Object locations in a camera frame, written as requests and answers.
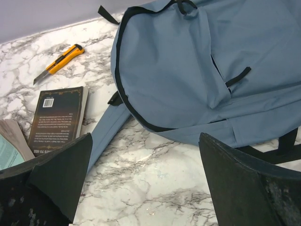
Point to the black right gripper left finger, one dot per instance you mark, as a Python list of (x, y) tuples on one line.
[(45, 191)]

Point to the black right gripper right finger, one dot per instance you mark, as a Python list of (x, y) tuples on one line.
[(247, 191)]

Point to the teal paperback book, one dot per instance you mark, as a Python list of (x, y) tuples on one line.
[(13, 146)]

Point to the blue backpack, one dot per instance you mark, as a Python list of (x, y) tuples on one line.
[(228, 68)]

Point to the black paperback book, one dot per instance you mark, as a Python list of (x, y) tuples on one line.
[(58, 119)]

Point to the yellow utility knife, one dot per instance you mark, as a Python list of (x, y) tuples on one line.
[(60, 62)]

